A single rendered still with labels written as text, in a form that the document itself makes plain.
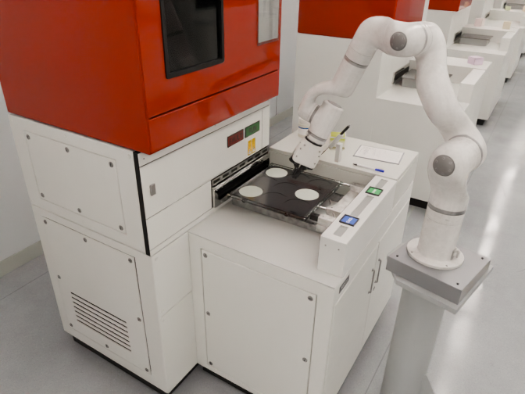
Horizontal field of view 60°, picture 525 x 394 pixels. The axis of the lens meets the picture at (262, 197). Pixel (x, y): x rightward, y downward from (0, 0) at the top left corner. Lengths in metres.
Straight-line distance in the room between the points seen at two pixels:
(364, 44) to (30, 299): 2.28
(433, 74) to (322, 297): 0.79
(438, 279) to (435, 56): 0.70
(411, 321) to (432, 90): 0.83
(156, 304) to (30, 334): 1.08
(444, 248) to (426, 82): 0.54
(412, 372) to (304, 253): 0.65
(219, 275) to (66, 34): 0.99
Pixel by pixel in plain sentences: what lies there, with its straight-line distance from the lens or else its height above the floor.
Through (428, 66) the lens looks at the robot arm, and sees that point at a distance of 1.54.
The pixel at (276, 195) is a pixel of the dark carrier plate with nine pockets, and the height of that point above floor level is 0.90.
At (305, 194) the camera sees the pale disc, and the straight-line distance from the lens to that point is 1.89.
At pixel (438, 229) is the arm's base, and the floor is 1.00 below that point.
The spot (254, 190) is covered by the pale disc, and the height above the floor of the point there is 0.90.
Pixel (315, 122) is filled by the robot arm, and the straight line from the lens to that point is 1.75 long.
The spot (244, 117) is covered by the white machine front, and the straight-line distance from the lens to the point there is 1.94.
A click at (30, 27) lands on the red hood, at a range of 1.73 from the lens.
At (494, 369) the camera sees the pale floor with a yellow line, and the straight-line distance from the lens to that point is 2.64.
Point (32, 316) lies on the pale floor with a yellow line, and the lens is 2.86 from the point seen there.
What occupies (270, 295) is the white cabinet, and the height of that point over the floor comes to 0.68.
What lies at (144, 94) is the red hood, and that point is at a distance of 1.40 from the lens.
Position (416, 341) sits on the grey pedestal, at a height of 0.53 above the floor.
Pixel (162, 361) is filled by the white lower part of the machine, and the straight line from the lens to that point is 2.05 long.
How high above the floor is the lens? 1.79
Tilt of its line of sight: 29 degrees down
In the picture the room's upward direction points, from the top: 1 degrees clockwise
